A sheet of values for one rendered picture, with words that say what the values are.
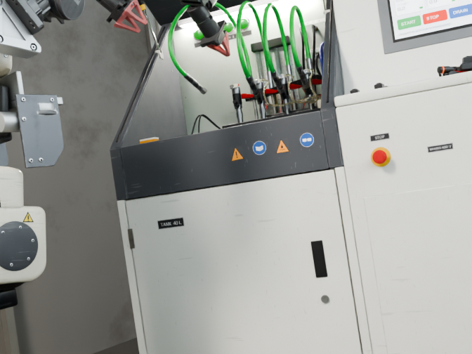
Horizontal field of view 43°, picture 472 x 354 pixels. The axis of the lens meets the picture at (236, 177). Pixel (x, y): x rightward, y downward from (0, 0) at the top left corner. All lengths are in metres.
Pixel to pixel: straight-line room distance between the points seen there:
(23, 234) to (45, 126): 0.24
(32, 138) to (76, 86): 2.17
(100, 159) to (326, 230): 2.09
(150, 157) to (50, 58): 1.76
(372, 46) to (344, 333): 0.86
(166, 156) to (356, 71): 0.63
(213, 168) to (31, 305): 1.74
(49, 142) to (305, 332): 0.86
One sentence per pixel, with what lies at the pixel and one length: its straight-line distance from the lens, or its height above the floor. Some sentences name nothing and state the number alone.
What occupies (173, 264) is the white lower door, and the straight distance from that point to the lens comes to 1.82.
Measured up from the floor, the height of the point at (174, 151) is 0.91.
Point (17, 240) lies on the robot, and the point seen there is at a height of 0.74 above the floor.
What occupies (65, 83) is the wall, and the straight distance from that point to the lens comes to 3.50.
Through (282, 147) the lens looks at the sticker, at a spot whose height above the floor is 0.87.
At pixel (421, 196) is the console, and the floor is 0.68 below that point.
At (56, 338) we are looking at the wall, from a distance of 3.34.
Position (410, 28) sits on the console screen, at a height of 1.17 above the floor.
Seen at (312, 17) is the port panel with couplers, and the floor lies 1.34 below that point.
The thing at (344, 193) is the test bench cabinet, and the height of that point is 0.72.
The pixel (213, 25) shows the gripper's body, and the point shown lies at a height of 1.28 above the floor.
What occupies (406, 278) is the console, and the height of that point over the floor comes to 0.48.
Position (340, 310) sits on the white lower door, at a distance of 1.70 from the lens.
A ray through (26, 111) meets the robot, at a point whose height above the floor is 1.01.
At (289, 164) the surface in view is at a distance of 1.67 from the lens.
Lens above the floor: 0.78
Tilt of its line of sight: 1 degrees up
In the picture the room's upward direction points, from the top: 9 degrees counter-clockwise
